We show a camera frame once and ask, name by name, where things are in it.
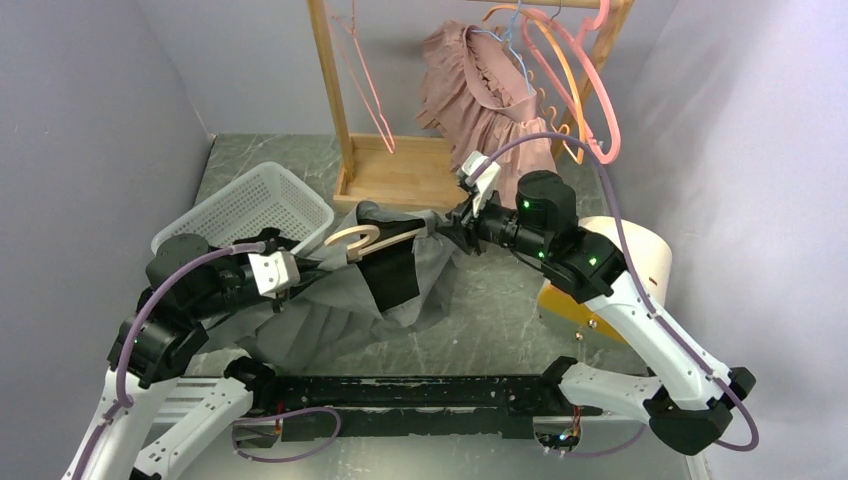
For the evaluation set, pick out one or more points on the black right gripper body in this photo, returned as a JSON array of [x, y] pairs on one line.
[[495, 222]]

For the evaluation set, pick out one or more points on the orange wavy plastic hanger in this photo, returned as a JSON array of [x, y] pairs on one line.
[[554, 35]]

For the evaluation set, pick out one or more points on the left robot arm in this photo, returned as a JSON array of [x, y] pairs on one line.
[[189, 281]]

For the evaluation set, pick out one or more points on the pink pleated skirt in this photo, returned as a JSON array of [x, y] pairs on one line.
[[472, 94]]

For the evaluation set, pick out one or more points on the grey skirt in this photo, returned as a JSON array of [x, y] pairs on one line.
[[391, 293]]

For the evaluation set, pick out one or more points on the blue wire hanger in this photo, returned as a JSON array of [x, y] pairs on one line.
[[513, 53]]

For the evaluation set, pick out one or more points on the thin pink wire hanger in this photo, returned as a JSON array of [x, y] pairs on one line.
[[345, 36]]

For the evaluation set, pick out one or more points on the beige wooden hanger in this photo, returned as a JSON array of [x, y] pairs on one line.
[[362, 240]]

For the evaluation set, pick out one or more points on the white plastic laundry basket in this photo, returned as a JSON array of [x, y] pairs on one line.
[[267, 196]]

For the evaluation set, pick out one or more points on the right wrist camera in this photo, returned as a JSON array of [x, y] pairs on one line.
[[478, 175]]

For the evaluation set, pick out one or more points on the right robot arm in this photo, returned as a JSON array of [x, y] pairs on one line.
[[689, 401]]

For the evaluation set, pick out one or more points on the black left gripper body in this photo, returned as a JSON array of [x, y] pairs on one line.
[[291, 292]]

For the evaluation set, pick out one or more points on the wooden clothes rack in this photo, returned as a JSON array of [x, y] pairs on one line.
[[416, 177]]

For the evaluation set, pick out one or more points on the thick pink plastic hanger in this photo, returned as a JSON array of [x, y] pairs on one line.
[[595, 36]]

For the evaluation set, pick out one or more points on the black base frame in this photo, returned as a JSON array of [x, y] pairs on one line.
[[308, 407]]

